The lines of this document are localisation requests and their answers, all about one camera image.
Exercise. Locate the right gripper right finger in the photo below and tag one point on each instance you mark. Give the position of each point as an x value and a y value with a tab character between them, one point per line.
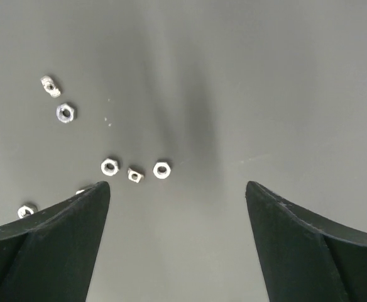
305	256

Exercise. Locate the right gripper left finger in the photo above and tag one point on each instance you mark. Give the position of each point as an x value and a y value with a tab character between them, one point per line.
50	255

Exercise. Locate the silver hex nut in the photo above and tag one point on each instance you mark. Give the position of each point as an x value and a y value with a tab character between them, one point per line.
65	113
109	167
162	170
26	209

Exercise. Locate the small silver t-nut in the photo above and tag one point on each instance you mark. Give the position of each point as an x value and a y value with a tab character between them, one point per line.
50	86
134	175

